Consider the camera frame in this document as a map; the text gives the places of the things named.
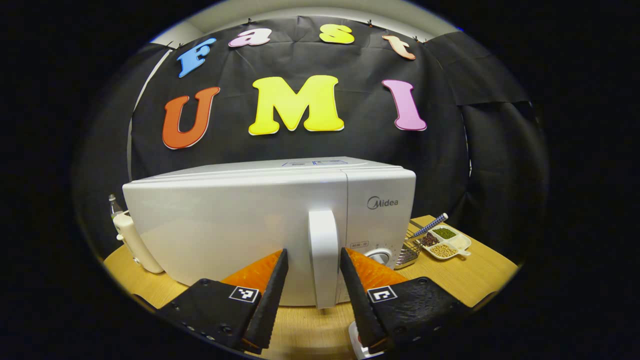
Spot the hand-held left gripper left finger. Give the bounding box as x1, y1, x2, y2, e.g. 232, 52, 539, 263
156, 248, 290, 356

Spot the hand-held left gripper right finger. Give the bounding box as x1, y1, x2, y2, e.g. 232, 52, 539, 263
340, 247, 473, 353

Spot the white square plate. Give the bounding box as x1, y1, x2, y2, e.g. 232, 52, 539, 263
348, 321, 385, 360

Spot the white microwave oven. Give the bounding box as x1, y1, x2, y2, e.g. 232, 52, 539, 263
122, 156, 417, 309

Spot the white divided tray of beans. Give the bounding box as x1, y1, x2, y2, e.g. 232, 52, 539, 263
419, 224, 472, 261

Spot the metal wire basket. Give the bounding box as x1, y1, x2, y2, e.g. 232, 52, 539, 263
394, 226, 426, 271

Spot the checked-handle utensil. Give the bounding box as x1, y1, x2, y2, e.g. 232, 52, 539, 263
407, 213, 449, 241

